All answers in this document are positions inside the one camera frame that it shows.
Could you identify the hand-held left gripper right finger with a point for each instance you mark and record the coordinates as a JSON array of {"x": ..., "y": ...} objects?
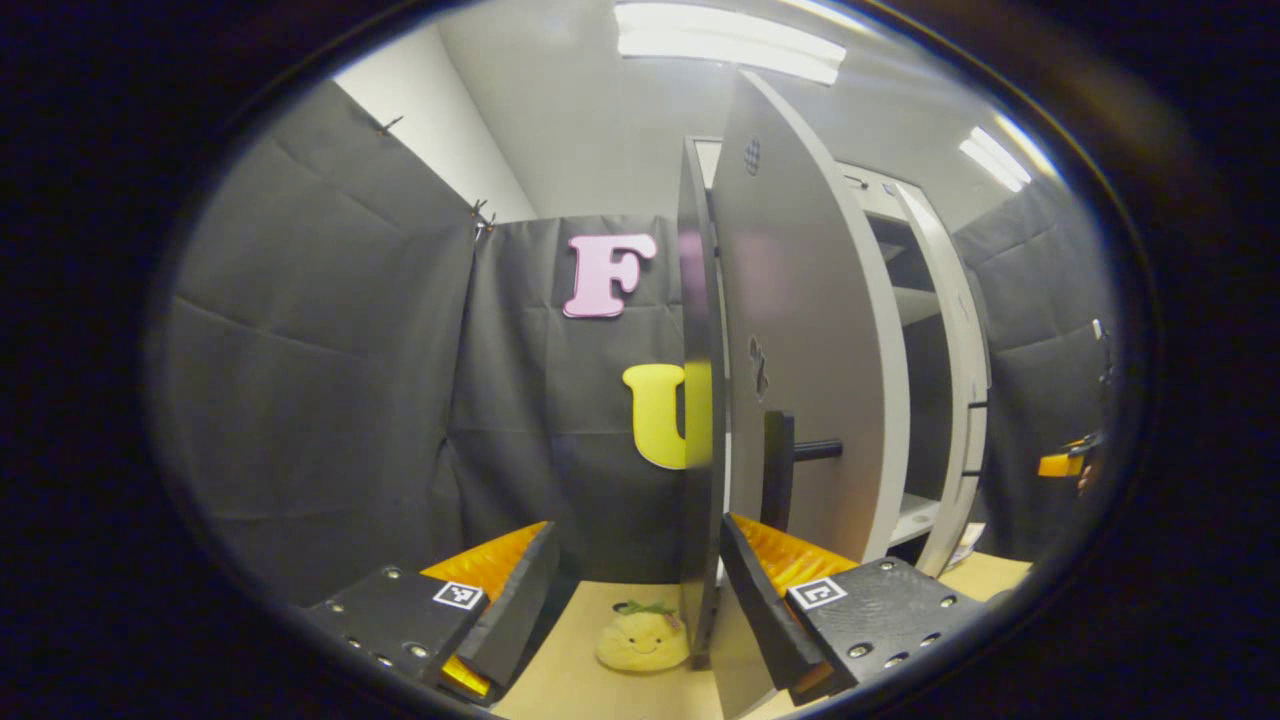
[{"x": 765, "y": 610}]

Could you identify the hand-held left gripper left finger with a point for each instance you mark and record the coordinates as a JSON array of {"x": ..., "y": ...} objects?
[{"x": 520, "y": 610}]

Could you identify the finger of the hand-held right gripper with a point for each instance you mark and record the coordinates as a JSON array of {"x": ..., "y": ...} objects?
[{"x": 1058, "y": 464}]

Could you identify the white shoe cabinet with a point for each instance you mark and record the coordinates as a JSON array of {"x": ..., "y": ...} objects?
[{"x": 915, "y": 515}]

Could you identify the yellow plush toy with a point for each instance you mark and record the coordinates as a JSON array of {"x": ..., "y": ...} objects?
[{"x": 640, "y": 640}]

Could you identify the small ceiling light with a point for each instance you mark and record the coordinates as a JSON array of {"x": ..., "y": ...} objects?
[{"x": 995, "y": 160}]

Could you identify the long ceiling light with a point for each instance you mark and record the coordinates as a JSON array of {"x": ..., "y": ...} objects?
[{"x": 730, "y": 40}]

